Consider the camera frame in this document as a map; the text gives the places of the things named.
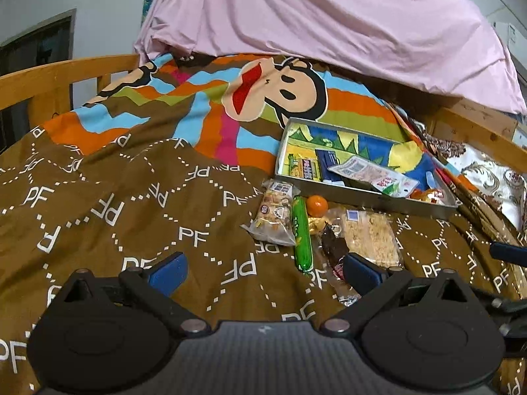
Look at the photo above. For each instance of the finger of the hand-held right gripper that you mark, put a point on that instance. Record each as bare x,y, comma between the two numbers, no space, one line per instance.
510,253
516,308

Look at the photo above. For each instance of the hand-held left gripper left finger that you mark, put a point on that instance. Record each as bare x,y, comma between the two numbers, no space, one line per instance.
166,273

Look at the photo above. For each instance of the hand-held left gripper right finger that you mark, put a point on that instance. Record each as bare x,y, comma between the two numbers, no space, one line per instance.
364,271

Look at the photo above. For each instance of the rice crisp snack packet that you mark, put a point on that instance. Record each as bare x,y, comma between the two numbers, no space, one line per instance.
370,234

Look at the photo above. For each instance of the dark chocolate snack packet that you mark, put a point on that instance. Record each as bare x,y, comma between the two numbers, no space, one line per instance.
333,245

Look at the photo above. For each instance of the crinkled gold snack packet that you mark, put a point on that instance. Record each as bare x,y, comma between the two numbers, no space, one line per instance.
319,224

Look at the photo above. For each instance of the green sausage stick packet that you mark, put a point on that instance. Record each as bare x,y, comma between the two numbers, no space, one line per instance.
302,238

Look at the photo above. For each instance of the metal tray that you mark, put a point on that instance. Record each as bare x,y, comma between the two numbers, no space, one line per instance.
370,201

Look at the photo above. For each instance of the mandarin orange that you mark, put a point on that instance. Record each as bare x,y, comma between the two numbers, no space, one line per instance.
318,205

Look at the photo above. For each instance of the orange red snack packet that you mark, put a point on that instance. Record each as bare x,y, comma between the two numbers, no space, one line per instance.
428,196

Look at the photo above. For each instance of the white green snack packet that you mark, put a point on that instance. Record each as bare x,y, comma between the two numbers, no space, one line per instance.
370,173

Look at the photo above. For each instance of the clear nut bar packet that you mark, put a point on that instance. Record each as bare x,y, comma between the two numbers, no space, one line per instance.
274,214

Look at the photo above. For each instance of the blue snack packet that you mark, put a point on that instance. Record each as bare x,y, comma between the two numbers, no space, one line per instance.
327,164

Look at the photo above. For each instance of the yellow snack packet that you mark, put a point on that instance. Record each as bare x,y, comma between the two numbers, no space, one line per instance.
302,168

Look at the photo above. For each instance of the brown printed monkey blanket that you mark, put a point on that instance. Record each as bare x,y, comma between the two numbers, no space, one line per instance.
123,173

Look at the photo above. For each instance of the white air conditioner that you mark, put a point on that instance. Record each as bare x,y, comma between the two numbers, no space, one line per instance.
514,37

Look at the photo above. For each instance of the pink bed sheet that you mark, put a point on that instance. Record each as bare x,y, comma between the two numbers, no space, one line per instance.
329,20

